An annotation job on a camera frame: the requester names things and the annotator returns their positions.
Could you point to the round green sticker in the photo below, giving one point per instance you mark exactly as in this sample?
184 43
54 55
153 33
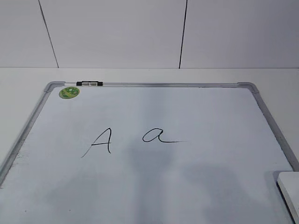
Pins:
69 92

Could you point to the black grey frame clip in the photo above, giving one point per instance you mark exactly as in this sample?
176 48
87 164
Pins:
89 83

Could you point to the aluminium framed whiteboard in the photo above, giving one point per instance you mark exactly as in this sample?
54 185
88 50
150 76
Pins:
147 154

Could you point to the white whiteboard eraser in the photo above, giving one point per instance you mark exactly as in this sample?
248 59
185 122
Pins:
288 183

